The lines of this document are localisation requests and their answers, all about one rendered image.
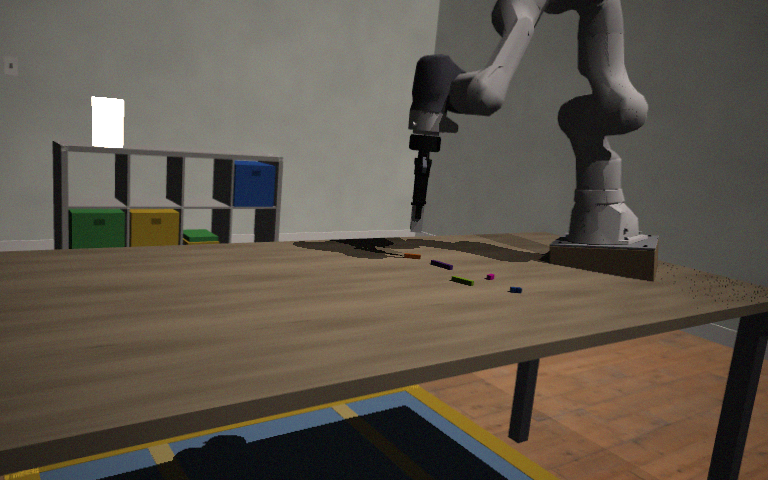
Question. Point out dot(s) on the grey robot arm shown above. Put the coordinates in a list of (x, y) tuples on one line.
[(599, 216)]

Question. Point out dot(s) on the purple rod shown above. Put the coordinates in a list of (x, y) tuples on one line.
[(441, 264)]

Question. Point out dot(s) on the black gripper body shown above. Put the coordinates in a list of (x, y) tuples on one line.
[(424, 144)]

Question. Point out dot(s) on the lime green rod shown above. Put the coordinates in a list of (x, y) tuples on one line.
[(462, 280)]

